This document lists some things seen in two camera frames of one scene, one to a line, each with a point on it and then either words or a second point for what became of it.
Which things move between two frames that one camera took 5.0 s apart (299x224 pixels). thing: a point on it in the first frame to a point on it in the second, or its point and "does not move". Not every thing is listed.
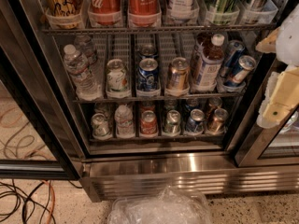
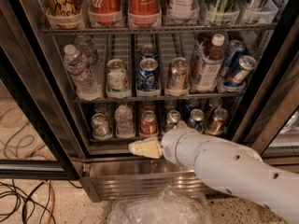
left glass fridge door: x=35 y=139 does not move
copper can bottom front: x=218 y=124 does not move
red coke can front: x=149 y=123 does not move
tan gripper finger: x=268 y=44 to x=181 y=124
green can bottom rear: x=171 y=104 does not move
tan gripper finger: x=285 y=96 to x=149 y=147
